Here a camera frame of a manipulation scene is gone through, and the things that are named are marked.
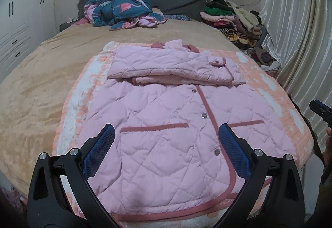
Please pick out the teal flamingo print duvet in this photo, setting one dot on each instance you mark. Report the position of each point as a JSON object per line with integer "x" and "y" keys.
{"x": 119, "y": 7}

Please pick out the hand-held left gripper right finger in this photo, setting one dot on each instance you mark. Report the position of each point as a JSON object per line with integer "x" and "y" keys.
{"x": 233, "y": 147}

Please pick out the white satin curtain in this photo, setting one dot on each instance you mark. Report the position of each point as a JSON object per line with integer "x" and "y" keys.
{"x": 298, "y": 23}

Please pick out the dark floral pillow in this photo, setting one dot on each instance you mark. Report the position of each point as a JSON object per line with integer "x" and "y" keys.
{"x": 179, "y": 17}

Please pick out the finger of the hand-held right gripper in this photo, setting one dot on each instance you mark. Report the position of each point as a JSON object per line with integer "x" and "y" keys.
{"x": 321, "y": 110}

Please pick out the pink floral cloth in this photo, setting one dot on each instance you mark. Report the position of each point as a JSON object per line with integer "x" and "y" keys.
{"x": 13, "y": 195}

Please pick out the pink quilted jacket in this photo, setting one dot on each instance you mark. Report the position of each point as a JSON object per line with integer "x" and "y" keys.
{"x": 160, "y": 119}

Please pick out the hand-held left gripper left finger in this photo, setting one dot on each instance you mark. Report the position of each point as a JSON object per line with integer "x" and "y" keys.
{"x": 99, "y": 147}

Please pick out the bed with beige sheet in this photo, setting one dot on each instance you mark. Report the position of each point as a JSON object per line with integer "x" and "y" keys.
{"x": 33, "y": 93}

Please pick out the peach white fleece blanket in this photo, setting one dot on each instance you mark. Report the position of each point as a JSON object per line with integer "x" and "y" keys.
{"x": 77, "y": 103}

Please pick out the pink pillow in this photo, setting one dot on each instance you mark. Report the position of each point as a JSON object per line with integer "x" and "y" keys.
{"x": 82, "y": 22}

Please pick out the white wardrobe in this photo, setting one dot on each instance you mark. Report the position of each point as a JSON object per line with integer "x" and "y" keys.
{"x": 20, "y": 18}

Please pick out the pile of mixed clothes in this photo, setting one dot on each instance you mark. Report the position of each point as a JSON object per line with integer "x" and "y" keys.
{"x": 233, "y": 26}

